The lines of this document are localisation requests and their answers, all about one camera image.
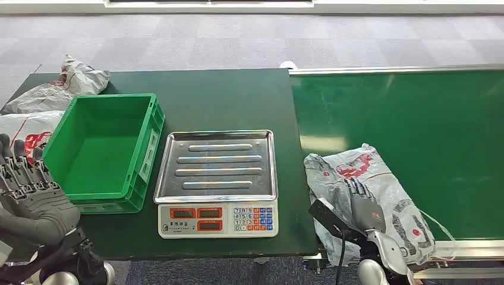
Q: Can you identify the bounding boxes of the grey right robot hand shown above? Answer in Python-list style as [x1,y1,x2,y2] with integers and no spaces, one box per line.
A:
[332,178,388,233]

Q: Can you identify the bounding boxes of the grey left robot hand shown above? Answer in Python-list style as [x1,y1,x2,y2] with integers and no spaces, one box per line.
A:
[0,134,81,246]

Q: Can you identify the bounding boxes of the grey courier package red logo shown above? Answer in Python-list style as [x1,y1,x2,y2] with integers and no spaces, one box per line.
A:
[303,143,437,267]

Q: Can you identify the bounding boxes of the green conveyor belt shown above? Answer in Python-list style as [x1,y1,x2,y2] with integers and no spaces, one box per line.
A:
[290,69,504,242]

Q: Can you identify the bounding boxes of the thin white plastic strip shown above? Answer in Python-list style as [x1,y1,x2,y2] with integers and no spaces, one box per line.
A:
[418,209,456,242]

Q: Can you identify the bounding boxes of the green plastic crate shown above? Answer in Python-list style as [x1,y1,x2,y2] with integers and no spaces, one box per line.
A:
[42,93,166,215]

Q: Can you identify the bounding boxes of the white courier bag red print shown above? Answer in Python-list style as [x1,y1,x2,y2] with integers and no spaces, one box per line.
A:
[0,110,66,166]

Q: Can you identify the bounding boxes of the crumpled grey courier bag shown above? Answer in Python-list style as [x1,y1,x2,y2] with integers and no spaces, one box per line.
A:
[2,54,111,116]

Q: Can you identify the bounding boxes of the white scale with steel tray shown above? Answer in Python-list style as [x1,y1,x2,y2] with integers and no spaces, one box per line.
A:
[153,129,279,239]

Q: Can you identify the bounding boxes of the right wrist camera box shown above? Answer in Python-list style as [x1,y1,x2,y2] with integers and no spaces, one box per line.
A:
[308,198,369,242]

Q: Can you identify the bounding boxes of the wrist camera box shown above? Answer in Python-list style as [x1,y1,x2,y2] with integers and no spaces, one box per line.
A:
[308,198,369,242]
[0,240,13,268]

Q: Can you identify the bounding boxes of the black camera cable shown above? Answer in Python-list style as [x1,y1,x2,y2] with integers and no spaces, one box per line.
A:
[335,230,348,285]

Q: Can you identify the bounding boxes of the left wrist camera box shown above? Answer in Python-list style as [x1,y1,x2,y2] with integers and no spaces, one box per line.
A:
[0,240,13,268]

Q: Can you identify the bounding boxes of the aluminium conveyor frame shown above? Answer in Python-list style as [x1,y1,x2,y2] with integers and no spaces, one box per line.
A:
[288,64,504,281]

